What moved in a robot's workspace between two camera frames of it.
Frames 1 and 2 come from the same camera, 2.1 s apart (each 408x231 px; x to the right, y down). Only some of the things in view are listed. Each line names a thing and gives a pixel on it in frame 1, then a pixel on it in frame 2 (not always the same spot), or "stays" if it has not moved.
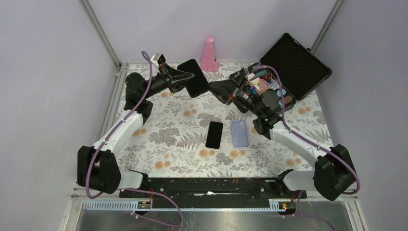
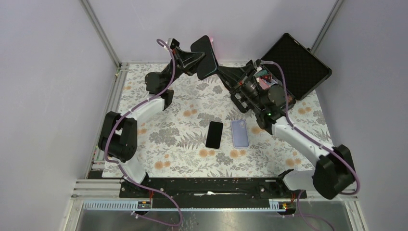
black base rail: (209, 193) stays
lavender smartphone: (240, 135) stays
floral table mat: (202, 136) stays
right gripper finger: (223, 89) -> (230, 76)
